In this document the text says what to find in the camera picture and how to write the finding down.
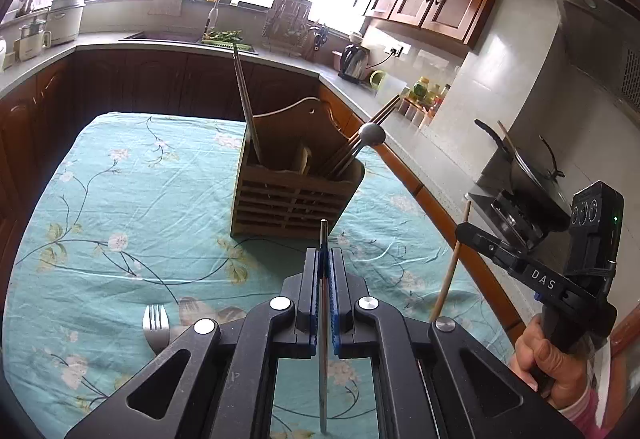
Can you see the gas stove burner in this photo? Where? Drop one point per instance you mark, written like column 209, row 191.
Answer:
column 517, row 224

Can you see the steel electric kettle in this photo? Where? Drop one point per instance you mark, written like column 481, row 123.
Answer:
column 354, row 64

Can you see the light wooden chopstick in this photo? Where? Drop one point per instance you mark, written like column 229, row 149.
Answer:
column 452, row 264

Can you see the wooden base cabinets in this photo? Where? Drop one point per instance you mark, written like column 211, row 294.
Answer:
column 150, row 79

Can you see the condiment jars rack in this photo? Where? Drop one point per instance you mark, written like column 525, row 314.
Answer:
column 425, row 99

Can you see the white electric cup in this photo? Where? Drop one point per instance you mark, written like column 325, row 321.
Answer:
column 32, row 41

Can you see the green vegetable basket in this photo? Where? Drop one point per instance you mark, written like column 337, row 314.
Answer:
column 225, row 39

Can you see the wall power socket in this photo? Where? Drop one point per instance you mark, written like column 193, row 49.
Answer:
column 396, row 50

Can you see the steel range hood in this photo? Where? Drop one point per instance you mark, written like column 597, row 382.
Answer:
column 595, row 29

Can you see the metal fork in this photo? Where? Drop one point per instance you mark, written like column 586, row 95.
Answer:
column 156, row 339

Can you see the person's right hand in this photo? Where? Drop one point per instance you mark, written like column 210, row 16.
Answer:
column 562, row 371

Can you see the metal chopstick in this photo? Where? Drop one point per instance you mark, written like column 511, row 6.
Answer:
column 246, row 104
column 323, row 239

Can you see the wooden utensil holder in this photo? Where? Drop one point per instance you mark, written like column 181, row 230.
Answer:
column 290, row 199

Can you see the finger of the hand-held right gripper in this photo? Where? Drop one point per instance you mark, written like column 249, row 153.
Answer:
column 487, row 246

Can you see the kitchen faucet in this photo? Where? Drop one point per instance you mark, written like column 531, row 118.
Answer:
column 210, row 4

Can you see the person's right forearm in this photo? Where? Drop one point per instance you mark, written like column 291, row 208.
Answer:
column 587, row 411

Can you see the teal floral tablecloth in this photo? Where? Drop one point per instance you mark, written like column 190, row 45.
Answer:
column 125, row 219

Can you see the dish drying rack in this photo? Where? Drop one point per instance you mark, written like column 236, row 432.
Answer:
column 290, row 26

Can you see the kitchen sink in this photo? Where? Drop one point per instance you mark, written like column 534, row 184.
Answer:
column 160, row 37

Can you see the wooden spoon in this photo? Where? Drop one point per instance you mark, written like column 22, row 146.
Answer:
column 303, row 160

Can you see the green plastic pitcher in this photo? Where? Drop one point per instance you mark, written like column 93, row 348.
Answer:
column 378, row 80

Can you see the grey kitchen countertop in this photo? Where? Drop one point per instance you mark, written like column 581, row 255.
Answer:
column 440, row 154

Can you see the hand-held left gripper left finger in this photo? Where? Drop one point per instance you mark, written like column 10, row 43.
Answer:
column 314, row 286

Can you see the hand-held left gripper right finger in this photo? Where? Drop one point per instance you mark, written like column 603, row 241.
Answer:
column 334, row 291

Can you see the metal ladle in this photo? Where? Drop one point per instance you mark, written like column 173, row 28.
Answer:
column 372, row 134

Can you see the white rice cooker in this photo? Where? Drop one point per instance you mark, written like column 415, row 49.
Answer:
column 66, row 19

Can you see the wok with glass lid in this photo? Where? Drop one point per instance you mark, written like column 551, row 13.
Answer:
column 525, row 169

